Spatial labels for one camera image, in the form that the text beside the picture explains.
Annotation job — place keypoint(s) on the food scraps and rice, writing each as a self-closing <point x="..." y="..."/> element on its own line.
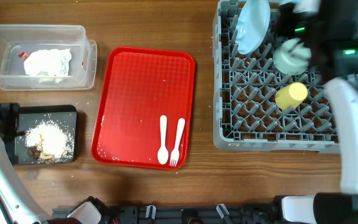
<point x="48" y="143"/>

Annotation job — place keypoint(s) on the white plastic fork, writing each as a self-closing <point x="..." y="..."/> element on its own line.
<point x="175" y="152"/>

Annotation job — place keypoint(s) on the red snack wrapper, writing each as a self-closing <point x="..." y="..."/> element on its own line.
<point x="24" y="55"/>

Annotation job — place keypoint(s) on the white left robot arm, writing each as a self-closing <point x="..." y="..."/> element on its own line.
<point x="16" y="203"/>

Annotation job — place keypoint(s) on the light green bowl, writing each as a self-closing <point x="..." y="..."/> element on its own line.
<point x="292" y="57"/>

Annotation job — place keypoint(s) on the clear plastic bin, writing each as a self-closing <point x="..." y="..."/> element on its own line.
<point x="29" y="38"/>

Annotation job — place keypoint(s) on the white napkin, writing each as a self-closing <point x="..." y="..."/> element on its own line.
<point x="48" y="65"/>

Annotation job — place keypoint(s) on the grey dishwasher rack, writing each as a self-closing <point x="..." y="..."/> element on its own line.
<point x="246" y="116"/>

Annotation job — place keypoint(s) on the white plastic spoon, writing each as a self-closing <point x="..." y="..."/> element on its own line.
<point x="163" y="153"/>

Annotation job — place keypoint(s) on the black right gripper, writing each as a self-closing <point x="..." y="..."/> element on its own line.
<point x="284" y="14"/>

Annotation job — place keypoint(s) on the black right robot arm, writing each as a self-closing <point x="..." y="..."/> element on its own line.
<point x="341" y="207"/>

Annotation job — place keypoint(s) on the black waste tray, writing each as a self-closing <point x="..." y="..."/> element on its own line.
<point x="29" y="117"/>

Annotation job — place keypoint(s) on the yellow plastic cup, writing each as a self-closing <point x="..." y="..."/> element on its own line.
<point x="291" y="95"/>

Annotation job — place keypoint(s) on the red plastic tray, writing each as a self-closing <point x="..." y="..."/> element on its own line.
<point x="139" y="86"/>

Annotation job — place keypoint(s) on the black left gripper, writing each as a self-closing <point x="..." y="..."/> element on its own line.
<point x="9" y="113"/>

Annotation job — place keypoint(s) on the large light blue plate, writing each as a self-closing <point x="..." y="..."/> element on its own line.
<point x="252" y="25"/>

